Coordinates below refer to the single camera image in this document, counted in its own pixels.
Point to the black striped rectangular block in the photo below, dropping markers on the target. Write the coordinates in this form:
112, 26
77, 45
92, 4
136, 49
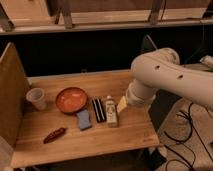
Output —
99, 110

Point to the translucent plastic cup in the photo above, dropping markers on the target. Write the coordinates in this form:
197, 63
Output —
36, 96

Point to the wooden left side panel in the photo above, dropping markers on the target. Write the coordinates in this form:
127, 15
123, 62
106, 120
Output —
13, 88

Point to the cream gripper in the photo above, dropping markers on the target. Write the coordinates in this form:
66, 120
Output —
121, 105

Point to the dark red chili pepper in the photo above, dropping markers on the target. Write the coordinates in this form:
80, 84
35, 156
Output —
54, 135

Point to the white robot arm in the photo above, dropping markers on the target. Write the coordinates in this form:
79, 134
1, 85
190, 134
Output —
161, 69

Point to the orange round bowl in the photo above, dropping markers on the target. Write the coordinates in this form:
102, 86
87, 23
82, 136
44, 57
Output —
71, 100

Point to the wooden background shelf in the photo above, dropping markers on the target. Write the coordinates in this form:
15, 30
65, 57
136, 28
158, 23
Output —
32, 16

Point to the dark right side panel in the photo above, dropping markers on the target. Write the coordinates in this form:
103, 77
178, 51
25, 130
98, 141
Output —
147, 44

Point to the small white labelled bottle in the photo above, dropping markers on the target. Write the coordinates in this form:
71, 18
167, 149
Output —
111, 112

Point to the blue sponge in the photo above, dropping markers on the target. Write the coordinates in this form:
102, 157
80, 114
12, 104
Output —
84, 120

